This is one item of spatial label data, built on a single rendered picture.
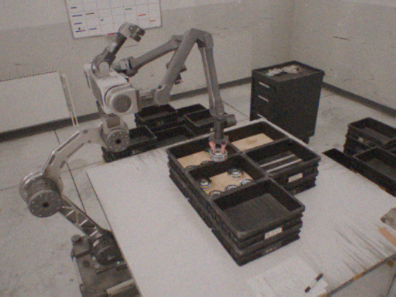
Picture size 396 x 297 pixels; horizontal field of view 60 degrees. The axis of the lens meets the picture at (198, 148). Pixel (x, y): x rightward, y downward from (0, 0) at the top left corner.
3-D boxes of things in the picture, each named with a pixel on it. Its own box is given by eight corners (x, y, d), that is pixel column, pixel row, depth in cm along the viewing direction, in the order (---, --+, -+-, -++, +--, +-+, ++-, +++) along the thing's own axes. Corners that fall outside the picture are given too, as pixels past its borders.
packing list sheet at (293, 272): (274, 322, 144) (275, 320, 144) (243, 281, 162) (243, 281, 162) (332, 288, 157) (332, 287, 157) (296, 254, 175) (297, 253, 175)
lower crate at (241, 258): (238, 269, 168) (239, 252, 162) (209, 231, 191) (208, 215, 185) (301, 240, 183) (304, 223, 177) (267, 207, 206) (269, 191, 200)
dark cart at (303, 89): (271, 160, 378) (278, 81, 331) (248, 142, 412) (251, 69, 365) (312, 145, 401) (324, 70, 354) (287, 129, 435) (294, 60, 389)
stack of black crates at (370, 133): (394, 175, 321) (408, 133, 298) (373, 185, 309) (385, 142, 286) (359, 155, 352) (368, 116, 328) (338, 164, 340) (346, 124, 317)
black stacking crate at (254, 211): (239, 253, 163) (240, 236, 157) (209, 216, 185) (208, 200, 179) (303, 224, 177) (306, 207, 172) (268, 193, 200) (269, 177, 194)
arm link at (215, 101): (194, 37, 180) (203, 34, 171) (204, 35, 182) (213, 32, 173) (208, 117, 191) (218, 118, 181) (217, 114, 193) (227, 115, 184)
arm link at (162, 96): (186, 23, 177) (194, 20, 168) (206, 38, 183) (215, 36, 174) (146, 100, 174) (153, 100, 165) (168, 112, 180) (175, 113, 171)
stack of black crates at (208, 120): (198, 165, 347) (196, 126, 324) (185, 152, 370) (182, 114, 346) (231, 155, 362) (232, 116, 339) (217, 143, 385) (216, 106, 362)
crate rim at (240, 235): (240, 239, 157) (240, 235, 156) (208, 202, 180) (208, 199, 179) (306, 210, 172) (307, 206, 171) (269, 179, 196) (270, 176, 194)
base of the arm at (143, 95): (132, 106, 172) (129, 83, 166) (148, 102, 175) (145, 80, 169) (138, 112, 165) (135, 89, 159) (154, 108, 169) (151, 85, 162)
